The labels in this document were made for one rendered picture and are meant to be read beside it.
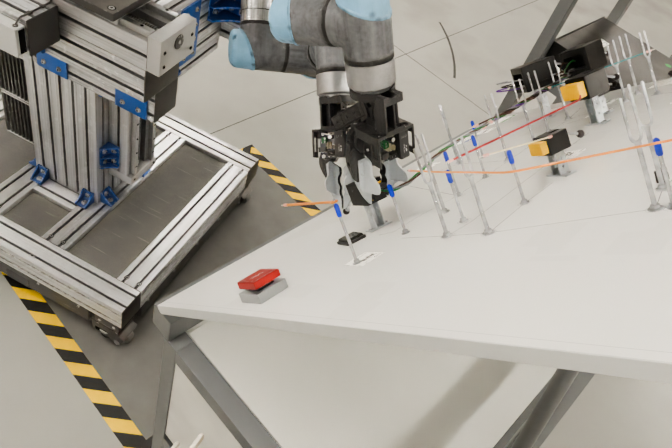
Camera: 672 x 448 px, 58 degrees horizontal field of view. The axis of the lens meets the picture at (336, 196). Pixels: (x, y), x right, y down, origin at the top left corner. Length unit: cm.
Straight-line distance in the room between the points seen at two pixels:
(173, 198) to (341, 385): 121
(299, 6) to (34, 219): 145
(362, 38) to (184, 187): 150
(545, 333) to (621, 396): 213
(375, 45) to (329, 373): 66
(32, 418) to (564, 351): 172
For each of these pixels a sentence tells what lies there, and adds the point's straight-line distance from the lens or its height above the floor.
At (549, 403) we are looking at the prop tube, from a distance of 82.
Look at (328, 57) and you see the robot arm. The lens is 115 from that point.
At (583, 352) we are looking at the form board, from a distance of 54.
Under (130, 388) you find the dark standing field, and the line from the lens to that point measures 207.
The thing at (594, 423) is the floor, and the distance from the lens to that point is 256.
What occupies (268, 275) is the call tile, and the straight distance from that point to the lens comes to 93.
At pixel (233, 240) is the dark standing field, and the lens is 242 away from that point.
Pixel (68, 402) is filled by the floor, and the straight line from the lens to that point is 206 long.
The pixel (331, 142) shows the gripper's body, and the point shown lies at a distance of 113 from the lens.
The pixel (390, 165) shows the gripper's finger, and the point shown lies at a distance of 103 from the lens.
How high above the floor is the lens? 186
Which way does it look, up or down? 44 degrees down
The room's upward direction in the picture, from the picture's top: 21 degrees clockwise
